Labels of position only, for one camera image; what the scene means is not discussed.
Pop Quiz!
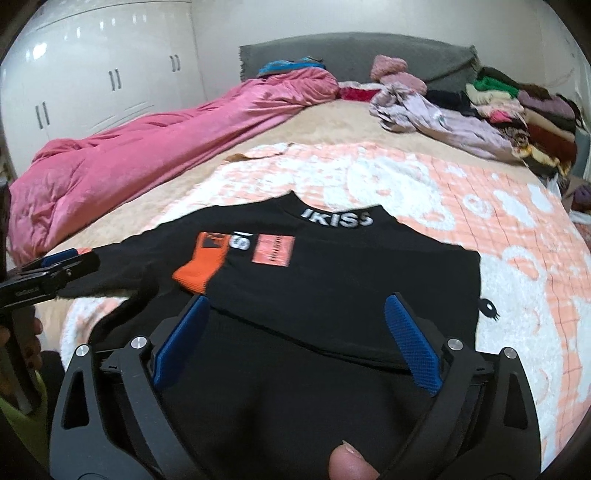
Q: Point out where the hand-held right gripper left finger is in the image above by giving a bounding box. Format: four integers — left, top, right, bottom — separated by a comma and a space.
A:
48, 295, 211, 480

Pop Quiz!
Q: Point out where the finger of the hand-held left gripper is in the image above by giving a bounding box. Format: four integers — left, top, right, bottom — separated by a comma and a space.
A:
18, 248, 80, 273
44, 253, 101, 289

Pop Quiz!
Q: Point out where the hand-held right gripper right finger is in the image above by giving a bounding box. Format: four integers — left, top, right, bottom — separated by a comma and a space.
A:
384, 293, 543, 480

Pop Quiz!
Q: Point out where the black sweater with orange patches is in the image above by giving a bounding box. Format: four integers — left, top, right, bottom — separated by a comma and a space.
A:
58, 190, 483, 480

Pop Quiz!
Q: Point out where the pile of mixed clothes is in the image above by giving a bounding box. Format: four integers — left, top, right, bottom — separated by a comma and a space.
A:
369, 83, 515, 160

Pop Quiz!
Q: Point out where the pile of folded clothes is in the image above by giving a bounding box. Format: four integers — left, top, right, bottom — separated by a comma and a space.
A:
425, 66, 583, 178

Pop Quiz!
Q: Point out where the person's left hand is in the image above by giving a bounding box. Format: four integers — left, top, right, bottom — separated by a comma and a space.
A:
0, 316, 44, 370

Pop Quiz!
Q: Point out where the person's right hand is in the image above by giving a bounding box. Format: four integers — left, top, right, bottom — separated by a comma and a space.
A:
329, 440, 382, 480

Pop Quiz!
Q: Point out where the pink quilt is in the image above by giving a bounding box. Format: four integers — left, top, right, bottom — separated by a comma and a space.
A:
8, 69, 340, 264

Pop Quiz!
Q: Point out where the peach and white printed blanket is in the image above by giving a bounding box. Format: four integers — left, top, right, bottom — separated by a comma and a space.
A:
60, 141, 591, 467

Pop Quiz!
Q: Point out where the white wardrobe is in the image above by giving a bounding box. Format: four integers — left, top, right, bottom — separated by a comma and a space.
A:
0, 0, 206, 178

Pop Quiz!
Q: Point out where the purple cloth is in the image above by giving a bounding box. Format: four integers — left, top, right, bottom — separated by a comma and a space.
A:
561, 175, 591, 213

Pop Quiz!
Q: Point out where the red cloth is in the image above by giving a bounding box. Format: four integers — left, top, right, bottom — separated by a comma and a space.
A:
338, 82, 382, 103

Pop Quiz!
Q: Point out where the pink knitted garment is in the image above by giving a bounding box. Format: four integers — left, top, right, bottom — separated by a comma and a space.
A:
370, 54, 428, 93

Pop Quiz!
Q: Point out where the blue cloth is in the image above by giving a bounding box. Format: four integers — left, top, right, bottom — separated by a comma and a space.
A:
257, 56, 326, 78

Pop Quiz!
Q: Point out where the grey blanket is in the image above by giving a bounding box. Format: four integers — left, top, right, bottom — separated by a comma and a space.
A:
239, 31, 481, 86

